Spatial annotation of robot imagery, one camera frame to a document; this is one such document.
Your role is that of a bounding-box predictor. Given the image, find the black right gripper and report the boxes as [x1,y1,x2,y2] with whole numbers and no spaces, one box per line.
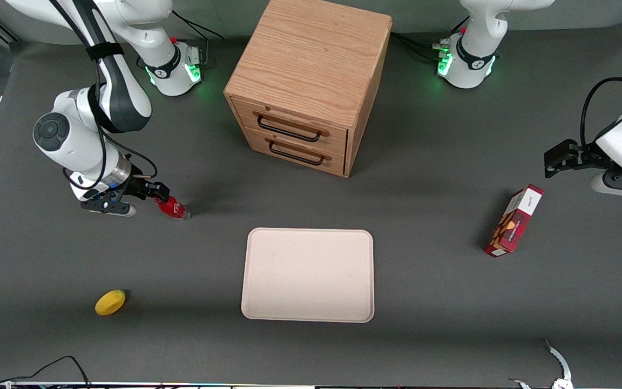
[125,175,171,202]

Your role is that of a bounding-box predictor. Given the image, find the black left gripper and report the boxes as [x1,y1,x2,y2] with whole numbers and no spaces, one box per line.
[544,139,613,179]

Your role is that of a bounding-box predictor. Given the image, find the red coke bottle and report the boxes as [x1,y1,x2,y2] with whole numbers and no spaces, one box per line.
[152,196,192,223]

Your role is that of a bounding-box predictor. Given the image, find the beige plastic tray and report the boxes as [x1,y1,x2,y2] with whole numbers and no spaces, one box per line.
[241,227,375,324]

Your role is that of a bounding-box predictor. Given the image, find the red cracker box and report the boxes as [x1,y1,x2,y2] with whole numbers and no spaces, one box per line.
[484,184,544,258]

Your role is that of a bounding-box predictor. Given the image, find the yellow lemon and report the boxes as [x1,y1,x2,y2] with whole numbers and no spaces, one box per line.
[94,290,127,317]

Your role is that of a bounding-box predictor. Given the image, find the narrow wooden drawer front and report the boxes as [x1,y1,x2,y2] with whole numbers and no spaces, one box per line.
[243,129,346,177]

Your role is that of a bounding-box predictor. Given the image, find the white curved clamp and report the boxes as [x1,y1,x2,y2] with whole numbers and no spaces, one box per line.
[508,338,574,389]

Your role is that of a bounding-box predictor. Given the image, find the wooden drawer cabinet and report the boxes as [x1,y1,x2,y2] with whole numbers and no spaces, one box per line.
[224,0,393,178]

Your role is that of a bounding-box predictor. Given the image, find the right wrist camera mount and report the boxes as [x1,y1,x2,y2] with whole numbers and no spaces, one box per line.
[80,197,138,218]

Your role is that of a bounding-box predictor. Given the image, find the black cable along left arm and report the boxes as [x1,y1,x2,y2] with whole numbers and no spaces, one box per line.
[580,48,622,147]

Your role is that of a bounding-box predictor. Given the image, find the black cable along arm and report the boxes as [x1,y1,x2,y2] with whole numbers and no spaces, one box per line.
[51,0,159,191]
[580,48,622,147]

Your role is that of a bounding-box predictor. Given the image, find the black cable along right arm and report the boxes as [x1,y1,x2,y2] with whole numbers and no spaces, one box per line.
[51,0,159,191]

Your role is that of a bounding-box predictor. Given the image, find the black wire drawer handle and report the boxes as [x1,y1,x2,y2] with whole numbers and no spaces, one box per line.
[268,139,325,166]
[257,114,322,143]

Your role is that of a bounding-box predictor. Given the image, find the black cables at right base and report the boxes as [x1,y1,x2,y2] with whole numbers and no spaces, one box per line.
[172,9,225,66]

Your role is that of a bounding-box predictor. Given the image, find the black cables at base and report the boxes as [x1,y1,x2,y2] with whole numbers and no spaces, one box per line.
[390,15,470,61]
[172,9,225,66]

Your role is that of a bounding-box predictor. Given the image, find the black cables at left base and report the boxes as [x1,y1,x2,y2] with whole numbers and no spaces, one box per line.
[390,15,470,61]

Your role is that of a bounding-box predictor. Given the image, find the thin black loose cable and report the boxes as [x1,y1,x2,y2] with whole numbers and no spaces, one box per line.
[0,355,92,389]

